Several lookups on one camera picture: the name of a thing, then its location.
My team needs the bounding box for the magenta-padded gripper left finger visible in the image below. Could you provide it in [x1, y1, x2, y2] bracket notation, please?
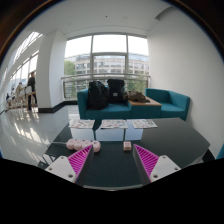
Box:
[44, 143, 95, 187]

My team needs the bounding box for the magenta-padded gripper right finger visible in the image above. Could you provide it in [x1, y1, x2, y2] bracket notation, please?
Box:
[132, 143, 182, 187]

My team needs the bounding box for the pink charger block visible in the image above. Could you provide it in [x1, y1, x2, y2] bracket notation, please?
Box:
[122, 140, 133, 153]

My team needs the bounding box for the printed paper sheet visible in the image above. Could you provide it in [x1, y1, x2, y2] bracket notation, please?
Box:
[131, 118, 159, 130]
[99, 118, 129, 131]
[68, 118, 96, 130]

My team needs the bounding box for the wood-topped teal side table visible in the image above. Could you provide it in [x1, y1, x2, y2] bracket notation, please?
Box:
[127, 96, 163, 120]

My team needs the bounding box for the teal chair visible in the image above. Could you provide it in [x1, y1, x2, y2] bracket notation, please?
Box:
[215, 142, 224, 161]

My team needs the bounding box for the brown jacket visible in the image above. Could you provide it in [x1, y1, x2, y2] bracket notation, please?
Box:
[125, 89, 151, 104]

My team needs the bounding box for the glossy black backpack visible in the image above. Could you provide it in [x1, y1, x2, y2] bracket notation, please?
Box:
[86, 80, 110, 111]

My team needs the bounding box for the group of chairs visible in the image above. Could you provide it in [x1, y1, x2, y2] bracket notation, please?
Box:
[4, 85, 35, 110]

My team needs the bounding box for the metal balcony railing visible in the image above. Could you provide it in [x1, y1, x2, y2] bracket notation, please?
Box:
[60, 73, 151, 101]

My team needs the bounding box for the person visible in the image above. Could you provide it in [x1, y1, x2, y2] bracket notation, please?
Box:
[26, 71, 38, 111]
[14, 81, 24, 108]

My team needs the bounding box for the black backpack with label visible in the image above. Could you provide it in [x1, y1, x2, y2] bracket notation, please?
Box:
[106, 78, 127, 105]

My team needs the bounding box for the large glass window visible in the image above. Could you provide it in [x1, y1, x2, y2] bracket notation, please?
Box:
[63, 33, 150, 101]

